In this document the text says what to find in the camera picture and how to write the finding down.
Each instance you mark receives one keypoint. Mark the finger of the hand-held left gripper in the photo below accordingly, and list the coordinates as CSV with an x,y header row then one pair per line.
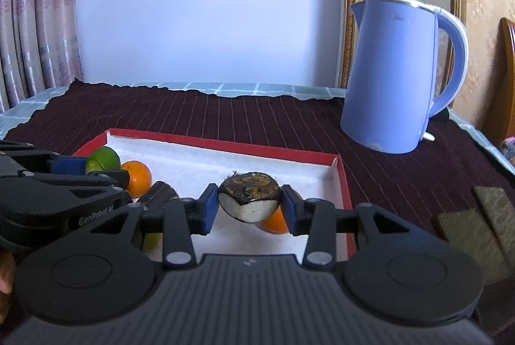
x,y
66,165
72,180

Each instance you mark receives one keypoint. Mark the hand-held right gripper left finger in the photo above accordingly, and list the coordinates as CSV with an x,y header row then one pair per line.
x,y
209,210

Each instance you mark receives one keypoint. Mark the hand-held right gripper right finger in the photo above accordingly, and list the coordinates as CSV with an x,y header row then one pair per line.
x,y
290,210

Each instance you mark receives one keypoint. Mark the green lime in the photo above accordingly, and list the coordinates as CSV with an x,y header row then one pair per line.
x,y
104,159

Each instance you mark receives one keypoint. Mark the half-peeled water chestnut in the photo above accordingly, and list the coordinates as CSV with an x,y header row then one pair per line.
x,y
249,190

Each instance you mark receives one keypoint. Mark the red cardboard tray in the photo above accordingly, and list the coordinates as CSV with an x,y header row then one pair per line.
x,y
193,161

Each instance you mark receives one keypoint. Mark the yellow round fruit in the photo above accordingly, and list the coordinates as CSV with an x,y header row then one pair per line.
x,y
152,242

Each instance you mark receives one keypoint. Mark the person's left hand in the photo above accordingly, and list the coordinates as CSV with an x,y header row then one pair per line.
x,y
6,272

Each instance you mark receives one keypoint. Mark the large orange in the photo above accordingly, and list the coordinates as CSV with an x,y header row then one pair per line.
x,y
275,225

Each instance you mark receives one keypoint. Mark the dark brown water chestnut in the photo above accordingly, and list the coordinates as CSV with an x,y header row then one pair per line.
x,y
161,194

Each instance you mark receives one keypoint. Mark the small orange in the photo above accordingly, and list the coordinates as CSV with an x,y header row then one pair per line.
x,y
139,178

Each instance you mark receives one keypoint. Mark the pink patterned curtain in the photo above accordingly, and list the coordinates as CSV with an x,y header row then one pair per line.
x,y
36,15

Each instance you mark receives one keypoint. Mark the blue electric kettle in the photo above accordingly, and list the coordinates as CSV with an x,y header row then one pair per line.
x,y
386,87

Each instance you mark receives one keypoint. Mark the black smartphone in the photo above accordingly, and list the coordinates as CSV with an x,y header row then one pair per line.
x,y
470,248
497,212

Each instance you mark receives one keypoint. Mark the pink grey cloth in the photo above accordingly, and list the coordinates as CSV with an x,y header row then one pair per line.
x,y
508,149

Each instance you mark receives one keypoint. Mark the wooden chair back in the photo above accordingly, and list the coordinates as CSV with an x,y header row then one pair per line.
x,y
505,87

